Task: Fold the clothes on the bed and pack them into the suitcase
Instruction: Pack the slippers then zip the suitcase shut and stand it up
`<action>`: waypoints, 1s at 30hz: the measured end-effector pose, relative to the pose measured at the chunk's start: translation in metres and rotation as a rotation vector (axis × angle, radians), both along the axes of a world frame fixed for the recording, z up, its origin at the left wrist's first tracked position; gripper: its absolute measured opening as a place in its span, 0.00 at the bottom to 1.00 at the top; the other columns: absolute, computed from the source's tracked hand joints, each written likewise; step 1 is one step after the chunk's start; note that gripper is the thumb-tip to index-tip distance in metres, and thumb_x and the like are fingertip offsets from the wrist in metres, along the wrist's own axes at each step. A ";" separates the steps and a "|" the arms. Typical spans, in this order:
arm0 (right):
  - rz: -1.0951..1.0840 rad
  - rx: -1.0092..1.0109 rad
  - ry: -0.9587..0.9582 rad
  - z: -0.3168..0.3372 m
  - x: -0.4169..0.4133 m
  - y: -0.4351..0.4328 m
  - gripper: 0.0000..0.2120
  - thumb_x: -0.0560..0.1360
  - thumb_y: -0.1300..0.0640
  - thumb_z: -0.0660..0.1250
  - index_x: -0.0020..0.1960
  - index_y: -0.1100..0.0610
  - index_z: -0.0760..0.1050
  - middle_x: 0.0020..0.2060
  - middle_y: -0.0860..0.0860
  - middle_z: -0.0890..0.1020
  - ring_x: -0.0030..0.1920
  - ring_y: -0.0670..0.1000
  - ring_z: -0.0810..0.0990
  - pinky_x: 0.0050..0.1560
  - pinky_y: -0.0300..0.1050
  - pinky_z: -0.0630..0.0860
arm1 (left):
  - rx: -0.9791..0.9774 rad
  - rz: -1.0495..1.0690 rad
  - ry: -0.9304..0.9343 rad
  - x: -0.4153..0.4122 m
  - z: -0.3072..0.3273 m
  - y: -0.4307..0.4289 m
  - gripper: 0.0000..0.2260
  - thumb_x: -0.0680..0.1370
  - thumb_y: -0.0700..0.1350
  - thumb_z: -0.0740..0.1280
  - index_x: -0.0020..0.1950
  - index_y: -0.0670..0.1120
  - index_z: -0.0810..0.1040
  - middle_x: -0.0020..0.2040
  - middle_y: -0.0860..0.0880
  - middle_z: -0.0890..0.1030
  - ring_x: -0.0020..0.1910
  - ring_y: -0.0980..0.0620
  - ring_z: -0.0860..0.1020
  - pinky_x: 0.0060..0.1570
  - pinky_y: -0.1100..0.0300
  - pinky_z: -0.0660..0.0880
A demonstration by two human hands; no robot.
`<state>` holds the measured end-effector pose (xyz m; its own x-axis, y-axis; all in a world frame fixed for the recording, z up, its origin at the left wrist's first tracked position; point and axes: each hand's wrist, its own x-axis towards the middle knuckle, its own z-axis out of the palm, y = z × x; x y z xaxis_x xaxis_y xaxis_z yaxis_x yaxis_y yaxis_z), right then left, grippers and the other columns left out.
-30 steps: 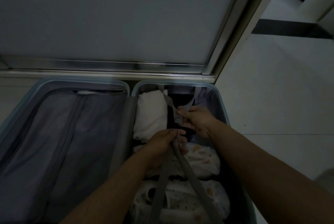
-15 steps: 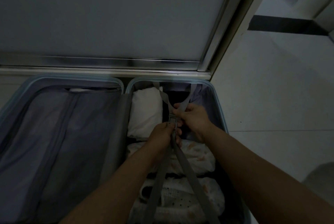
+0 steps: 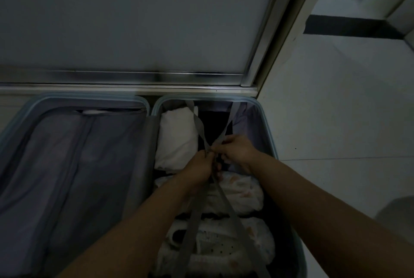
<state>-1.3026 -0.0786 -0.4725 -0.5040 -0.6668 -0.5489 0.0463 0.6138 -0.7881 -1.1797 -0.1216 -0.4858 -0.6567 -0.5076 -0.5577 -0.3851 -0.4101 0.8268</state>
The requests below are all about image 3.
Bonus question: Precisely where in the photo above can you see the person's right forearm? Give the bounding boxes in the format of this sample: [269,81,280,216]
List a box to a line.
[249,155,414,278]

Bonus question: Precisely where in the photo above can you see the person's right hand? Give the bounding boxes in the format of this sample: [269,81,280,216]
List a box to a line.
[213,134,263,175]

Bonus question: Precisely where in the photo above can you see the grey sliding door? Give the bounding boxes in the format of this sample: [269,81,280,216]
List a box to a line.
[0,0,324,91]

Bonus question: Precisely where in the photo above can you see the white polo shirt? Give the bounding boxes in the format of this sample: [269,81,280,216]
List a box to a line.
[154,106,201,172]

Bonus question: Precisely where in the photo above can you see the white printed slipper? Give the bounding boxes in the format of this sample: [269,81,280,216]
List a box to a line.
[155,216,276,277]
[155,170,265,214]

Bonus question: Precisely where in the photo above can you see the person's left forearm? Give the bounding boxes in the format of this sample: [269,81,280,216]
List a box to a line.
[58,177,203,278]

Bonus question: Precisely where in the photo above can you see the grey round stool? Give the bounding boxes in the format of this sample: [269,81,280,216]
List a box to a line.
[375,196,414,229]

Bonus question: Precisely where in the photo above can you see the black tree print t-shirt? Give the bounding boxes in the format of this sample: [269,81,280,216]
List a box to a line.
[197,108,229,143]

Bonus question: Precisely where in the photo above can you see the person's left hand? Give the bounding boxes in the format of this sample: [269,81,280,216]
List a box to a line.
[178,150,217,193]

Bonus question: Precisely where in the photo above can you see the grey-blue suitcase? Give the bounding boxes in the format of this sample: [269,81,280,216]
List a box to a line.
[0,92,308,278]

